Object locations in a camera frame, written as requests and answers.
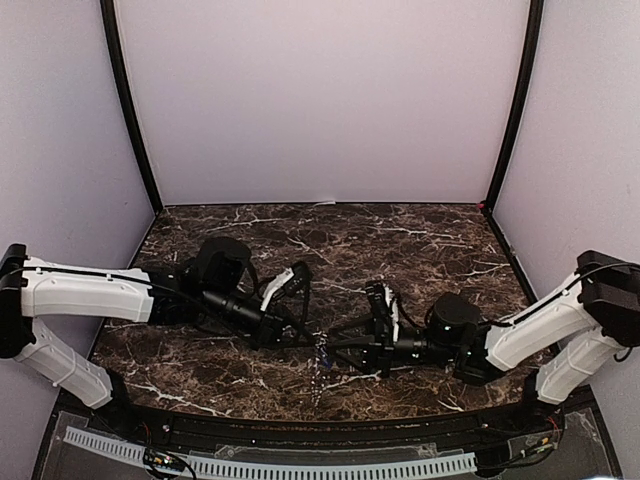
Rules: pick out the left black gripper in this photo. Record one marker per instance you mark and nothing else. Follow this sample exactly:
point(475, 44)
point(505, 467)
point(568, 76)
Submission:
point(269, 334)

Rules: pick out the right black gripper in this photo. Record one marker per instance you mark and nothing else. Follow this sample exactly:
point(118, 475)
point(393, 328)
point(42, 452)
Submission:
point(378, 355)

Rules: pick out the black disc with keyrings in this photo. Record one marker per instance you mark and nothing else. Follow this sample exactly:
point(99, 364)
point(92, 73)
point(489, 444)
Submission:
point(319, 373)

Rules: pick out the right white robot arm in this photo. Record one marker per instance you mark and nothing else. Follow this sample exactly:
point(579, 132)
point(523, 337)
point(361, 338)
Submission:
point(595, 309)

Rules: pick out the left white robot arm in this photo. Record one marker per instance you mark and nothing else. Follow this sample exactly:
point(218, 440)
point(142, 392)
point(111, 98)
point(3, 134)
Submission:
point(206, 287)

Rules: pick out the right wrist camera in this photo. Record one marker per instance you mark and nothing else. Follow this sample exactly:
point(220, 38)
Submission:
point(384, 310)

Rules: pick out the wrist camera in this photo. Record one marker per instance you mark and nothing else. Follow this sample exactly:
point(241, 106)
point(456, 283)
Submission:
point(289, 282)
point(384, 310)

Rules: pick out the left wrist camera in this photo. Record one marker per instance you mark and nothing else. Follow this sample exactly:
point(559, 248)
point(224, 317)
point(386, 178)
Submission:
point(289, 282)

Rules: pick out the white slotted cable duct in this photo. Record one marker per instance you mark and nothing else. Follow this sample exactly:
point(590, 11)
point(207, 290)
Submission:
point(268, 464)

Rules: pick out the black front rail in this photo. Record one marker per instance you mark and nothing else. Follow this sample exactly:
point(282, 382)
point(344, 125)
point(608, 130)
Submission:
point(192, 429)

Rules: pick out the right black frame post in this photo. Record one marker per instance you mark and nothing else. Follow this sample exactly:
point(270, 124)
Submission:
point(516, 111)

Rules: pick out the black frame post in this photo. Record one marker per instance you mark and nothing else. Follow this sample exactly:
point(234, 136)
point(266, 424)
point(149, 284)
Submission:
point(516, 111)
point(128, 109)

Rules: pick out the left black frame post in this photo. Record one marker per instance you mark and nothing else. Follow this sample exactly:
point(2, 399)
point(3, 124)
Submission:
point(128, 109)

